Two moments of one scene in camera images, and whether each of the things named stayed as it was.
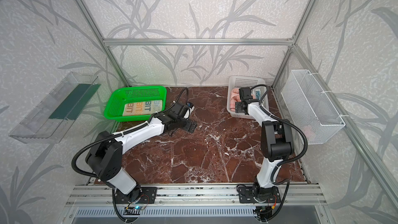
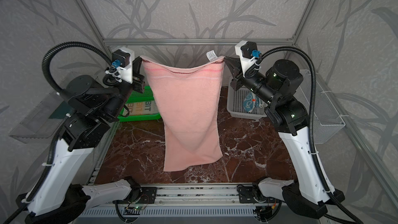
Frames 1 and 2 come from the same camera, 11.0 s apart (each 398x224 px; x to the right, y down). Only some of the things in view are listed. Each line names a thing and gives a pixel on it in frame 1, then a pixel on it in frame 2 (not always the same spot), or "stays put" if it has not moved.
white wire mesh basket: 310,109 stays put
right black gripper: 241,106 -> 238,79
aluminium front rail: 195,195 stays put
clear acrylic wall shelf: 49,120 stays put
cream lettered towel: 142,108 stays put
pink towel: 235,98 -> 188,102
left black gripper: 185,124 -> 137,77
